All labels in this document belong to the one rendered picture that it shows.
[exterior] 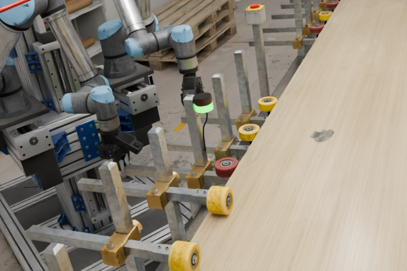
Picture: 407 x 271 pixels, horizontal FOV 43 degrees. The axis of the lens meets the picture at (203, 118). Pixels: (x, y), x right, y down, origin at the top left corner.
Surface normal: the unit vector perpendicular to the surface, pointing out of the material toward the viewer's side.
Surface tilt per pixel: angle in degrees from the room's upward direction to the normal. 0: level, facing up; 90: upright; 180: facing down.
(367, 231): 0
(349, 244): 0
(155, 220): 0
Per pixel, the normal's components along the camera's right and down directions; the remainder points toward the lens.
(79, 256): -0.16, -0.89
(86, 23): -0.43, 0.45
